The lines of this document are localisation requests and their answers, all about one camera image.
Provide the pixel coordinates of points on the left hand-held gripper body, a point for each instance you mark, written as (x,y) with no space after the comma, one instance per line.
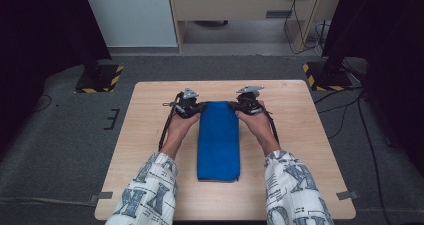
(187,103)

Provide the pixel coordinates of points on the grey tape strip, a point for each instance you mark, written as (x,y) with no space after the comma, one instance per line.
(347,195)
(101,196)

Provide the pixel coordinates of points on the light wooden desk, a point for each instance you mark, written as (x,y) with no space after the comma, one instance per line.
(233,1)

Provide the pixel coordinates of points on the black curtain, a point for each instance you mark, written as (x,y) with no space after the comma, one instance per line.
(40,35)
(390,51)

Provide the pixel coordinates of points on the black stand base striped edge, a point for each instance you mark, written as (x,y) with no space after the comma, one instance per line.
(328,78)
(100,80)

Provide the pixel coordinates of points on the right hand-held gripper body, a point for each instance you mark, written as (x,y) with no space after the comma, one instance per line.
(248,101)

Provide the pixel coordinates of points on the person's left hand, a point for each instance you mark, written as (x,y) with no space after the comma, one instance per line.
(178,131)

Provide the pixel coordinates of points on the person's right hand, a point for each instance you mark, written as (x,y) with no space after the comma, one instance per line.
(258,128)

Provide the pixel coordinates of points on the white cabinet panel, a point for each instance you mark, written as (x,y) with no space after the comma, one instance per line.
(130,15)

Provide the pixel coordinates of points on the blue cloth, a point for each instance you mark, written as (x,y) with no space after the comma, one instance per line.
(218,141)

